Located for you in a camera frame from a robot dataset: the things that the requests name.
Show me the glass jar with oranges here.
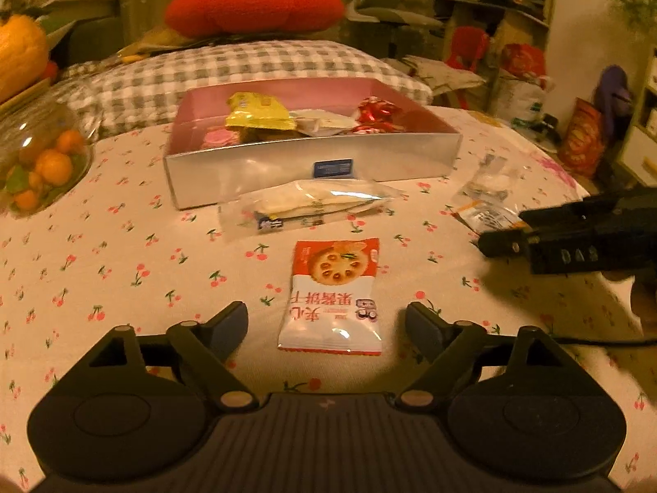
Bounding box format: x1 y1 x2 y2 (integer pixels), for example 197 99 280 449
1 79 102 217

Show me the red round snack packet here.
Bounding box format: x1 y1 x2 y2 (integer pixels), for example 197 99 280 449
351 97 405 134

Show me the grey checked pillow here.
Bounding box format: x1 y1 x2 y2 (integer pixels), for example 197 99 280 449
51 39 433 138

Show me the right hand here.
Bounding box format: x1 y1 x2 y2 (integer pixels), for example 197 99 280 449
604 270 657 336

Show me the large orange fruit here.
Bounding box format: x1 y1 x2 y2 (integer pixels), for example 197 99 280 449
0 14 49 102

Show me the white cookie packet red top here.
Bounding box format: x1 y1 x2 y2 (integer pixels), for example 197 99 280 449
278 238 382 356

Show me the red plush cushion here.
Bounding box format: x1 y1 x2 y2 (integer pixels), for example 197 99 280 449
164 0 345 39

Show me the red orange gift bag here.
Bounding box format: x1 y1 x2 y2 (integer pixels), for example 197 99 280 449
558 98 605 178

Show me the pink rice crispy packet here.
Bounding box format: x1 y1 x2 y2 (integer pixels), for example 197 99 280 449
200 127 239 149

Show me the yellow snack packet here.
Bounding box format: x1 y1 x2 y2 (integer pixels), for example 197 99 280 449
225 91 296 131

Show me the clear packet white cake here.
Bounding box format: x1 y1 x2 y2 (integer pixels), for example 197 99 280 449
218 178 402 240

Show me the silver box pink inside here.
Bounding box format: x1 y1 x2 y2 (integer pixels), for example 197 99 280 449
164 78 462 209

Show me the orange white snack packet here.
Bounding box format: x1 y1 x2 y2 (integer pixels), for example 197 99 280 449
451 154 524 234

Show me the grey office chair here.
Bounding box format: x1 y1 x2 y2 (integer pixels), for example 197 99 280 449
345 0 444 59

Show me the cherry print bedsheet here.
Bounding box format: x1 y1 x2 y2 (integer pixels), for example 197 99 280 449
1 108 656 492

